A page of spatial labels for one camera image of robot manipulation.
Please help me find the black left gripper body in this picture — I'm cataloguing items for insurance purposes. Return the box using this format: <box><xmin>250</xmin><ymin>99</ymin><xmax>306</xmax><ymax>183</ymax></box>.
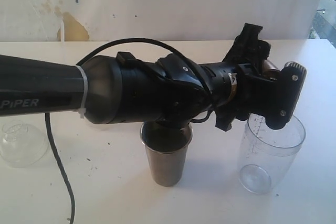
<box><xmin>215</xmin><ymin>23</ymin><xmax>307</xmax><ymax>130</ymax></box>

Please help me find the clear plastic shaker cup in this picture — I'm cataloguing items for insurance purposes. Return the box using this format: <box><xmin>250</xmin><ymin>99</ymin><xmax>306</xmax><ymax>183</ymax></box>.
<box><xmin>238</xmin><ymin>114</ymin><xmax>306</xmax><ymax>194</ymax></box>

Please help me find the clear dome shaker lid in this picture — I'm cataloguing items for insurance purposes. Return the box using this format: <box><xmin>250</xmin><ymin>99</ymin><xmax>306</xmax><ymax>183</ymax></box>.
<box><xmin>1</xmin><ymin>120</ymin><xmax>49</xmax><ymax>168</ymax></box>

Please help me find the brown wooden cup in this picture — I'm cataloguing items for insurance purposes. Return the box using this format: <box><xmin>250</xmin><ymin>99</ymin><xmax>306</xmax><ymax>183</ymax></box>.
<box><xmin>262</xmin><ymin>60</ymin><xmax>281</xmax><ymax>80</ymax></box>

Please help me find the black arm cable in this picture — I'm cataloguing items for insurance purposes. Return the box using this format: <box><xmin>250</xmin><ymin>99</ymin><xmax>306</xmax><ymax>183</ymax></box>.
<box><xmin>44</xmin><ymin>38</ymin><xmax>213</xmax><ymax>223</ymax></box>

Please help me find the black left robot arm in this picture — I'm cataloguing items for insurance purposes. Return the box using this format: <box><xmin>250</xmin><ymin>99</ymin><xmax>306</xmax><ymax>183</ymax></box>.
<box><xmin>1</xmin><ymin>23</ymin><xmax>307</xmax><ymax>131</ymax></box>

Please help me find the stainless steel cup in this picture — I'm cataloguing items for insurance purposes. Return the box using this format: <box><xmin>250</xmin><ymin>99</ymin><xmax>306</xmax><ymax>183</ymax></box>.
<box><xmin>140</xmin><ymin>122</ymin><xmax>193</xmax><ymax>187</ymax></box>

